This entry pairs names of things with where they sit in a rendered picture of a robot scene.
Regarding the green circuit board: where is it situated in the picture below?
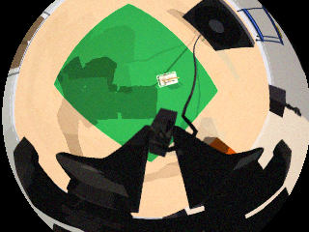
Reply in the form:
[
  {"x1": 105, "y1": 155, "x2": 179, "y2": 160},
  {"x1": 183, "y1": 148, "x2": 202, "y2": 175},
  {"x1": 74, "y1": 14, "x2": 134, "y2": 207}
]
[{"x1": 54, "y1": 3, "x2": 219, "y2": 146}]

